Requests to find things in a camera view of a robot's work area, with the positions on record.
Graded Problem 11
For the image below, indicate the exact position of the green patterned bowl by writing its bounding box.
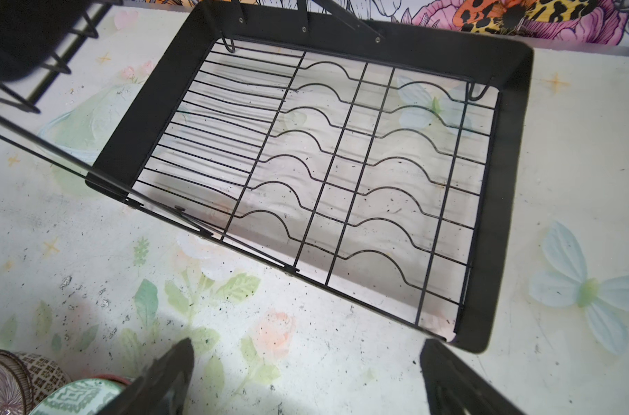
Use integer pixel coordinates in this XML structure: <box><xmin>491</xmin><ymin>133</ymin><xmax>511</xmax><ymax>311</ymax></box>
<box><xmin>30</xmin><ymin>379</ymin><xmax>125</xmax><ymax>415</ymax></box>

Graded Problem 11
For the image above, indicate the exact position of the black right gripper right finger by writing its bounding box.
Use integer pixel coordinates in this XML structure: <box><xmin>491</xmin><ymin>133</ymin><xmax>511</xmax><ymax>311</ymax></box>
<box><xmin>420</xmin><ymin>339</ymin><xmax>523</xmax><ymax>415</ymax></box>

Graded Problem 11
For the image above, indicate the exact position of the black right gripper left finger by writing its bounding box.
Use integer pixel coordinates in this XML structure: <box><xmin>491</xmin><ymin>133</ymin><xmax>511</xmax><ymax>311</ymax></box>
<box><xmin>98</xmin><ymin>338</ymin><xmax>194</xmax><ymax>415</ymax></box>

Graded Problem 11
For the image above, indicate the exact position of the purple striped bowl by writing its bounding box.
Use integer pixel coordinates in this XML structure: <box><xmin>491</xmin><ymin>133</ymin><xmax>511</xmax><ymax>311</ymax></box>
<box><xmin>0</xmin><ymin>350</ymin><xmax>34</xmax><ymax>414</ymax></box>

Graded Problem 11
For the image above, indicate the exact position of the black wire dish rack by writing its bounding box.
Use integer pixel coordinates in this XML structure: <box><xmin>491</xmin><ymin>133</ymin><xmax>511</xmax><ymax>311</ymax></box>
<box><xmin>0</xmin><ymin>1</ymin><xmax>534</xmax><ymax>354</ymax></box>

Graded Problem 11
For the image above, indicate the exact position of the brown lattice pattern bowl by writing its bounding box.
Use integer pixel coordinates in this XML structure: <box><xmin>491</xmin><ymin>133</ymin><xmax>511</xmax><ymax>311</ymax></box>
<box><xmin>16</xmin><ymin>352</ymin><xmax>72</xmax><ymax>406</ymax></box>

